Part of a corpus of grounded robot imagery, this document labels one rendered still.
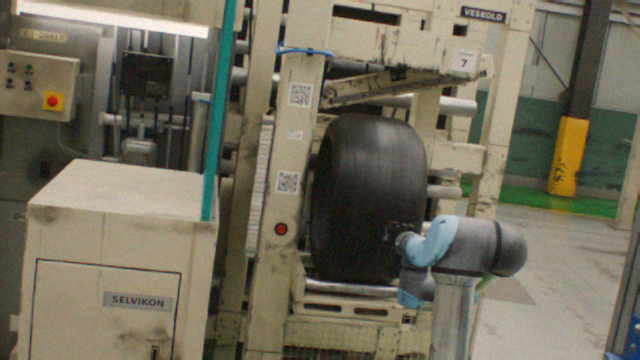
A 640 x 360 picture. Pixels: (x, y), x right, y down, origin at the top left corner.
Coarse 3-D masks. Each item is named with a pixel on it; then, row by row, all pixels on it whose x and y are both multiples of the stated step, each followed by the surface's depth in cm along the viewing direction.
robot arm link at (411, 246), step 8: (400, 240) 204; (408, 240) 199; (416, 240) 195; (424, 240) 195; (400, 248) 202; (408, 248) 195; (416, 248) 194; (408, 256) 195; (416, 256) 194; (408, 264) 197; (416, 264) 194; (424, 264) 194
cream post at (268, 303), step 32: (320, 0) 233; (288, 32) 235; (320, 32) 234; (288, 64) 235; (320, 64) 236; (288, 128) 239; (288, 160) 241; (288, 224) 245; (256, 256) 252; (288, 256) 248; (256, 288) 248; (288, 288) 250; (256, 320) 250; (256, 352) 253
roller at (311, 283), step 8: (312, 280) 243; (320, 280) 244; (328, 280) 244; (336, 280) 245; (344, 280) 246; (304, 288) 243; (312, 288) 243; (320, 288) 243; (328, 288) 244; (336, 288) 244; (344, 288) 244; (352, 288) 245; (360, 288) 245; (368, 288) 246; (376, 288) 246; (384, 288) 247; (392, 288) 247; (384, 296) 248; (392, 296) 248
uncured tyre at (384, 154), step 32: (352, 128) 237; (384, 128) 240; (320, 160) 270; (352, 160) 229; (384, 160) 230; (416, 160) 233; (320, 192) 279; (352, 192) 227; (384, 192) 228; (416, 192) 230; (320, 224) 277; (352, 224) 227; (384, 224) 228; (416, 224) 231; (320, 256) 243; (352, 256) 233; (384, 256) 234
